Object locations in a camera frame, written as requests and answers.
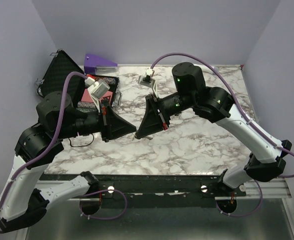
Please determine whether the purple green chip stack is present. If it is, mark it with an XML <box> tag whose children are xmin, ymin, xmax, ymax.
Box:
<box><xmin>77</xmin><ymin>101</ymin><xmax>97</xmax><ymax>113</ymax></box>

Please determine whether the blue grey chip stack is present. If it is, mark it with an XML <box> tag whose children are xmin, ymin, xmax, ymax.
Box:
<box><xmin>101</xmin><ymin>77</ymin><xmax>119</xmax><ymax>86</ymax></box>

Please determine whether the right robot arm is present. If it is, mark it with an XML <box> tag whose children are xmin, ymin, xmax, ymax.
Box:
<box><xmin>135</xmin><ymin>62</ymin><xmax>292</xmax><ymax>196</ymax></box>

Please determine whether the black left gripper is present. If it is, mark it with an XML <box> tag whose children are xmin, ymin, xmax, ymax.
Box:
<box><xmin>57</xmin><ymin>99</ymin><xmax>138</xmax><ymax>142</ymax></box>

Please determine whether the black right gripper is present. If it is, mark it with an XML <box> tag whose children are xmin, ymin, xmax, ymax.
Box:
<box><xmin>136</xmin><ymin>91</ymin><xmax>196</xmax><ymax>138</ymax></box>

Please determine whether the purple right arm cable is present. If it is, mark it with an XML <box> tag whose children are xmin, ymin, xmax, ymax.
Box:
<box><xmin>151</xmin><ymin>52</ymin><xmax>294</xmax><ymax>218</ymax></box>

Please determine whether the black poker chip case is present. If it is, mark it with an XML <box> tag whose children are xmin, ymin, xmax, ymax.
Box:
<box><xmin>34</xmin><ymin>49</ymin><xmax>122</xmax><ymax>115</ymax></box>

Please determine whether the pink card deck box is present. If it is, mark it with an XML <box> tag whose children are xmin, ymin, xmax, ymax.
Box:
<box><xmin>80</xmin><ymin>89</ymin><xmax>112</xmax><ymax>104</ymax></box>

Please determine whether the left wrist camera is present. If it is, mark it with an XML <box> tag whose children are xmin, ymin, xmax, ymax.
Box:
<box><xmin>85</xmin><ymin>77</ymin><xmax>110</xmax><ymax>99</ymax></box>

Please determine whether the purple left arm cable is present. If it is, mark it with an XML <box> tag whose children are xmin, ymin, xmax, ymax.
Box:
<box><xmin>0</xmin><ymin>71</ymin><xmax>127</xmax><ymax>234</ymax></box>

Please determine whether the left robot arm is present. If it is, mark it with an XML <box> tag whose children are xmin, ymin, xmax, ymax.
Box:
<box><xmin>0</xmin><ymin>91</ymin><xmax>136</xmax><ymax>234</ymax></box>

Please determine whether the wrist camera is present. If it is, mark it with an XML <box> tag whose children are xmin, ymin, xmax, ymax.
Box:
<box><xmin>138</xmin><ymin>68</ymin><xmax>154</xmax><ymax>87</ymax></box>
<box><xmin>85</xmin><ymin>77</ymin><xmax>110</xmax><ymax>99</ymax></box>

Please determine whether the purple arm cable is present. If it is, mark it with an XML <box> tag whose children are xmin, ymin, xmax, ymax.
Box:
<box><xmin>151</xmin><ymin>52</ymin><xmax>294</xmax><ymax>218</ymax></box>
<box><xmin>0</xmin><ymin>71</ymin><xmax>127</xmax><ymax>234</ymax></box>

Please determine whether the purple plastic wedge block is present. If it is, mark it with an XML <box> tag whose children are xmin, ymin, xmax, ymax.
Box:
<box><xmin>84</xmin><ymin>53</ymin><xmax>118</xmax><ymax>75</ymax></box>

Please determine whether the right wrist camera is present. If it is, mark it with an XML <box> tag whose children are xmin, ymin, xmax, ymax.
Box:
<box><xmin>138</xmin><ymin>68</ymin><xmax>154</xmax><ymax>87</ymax></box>

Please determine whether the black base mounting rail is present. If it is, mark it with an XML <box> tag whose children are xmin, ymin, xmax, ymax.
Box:
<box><xmin>40</xmin><ymin>173</ymin><xmax>247</xmax><ymax>208</ymax></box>

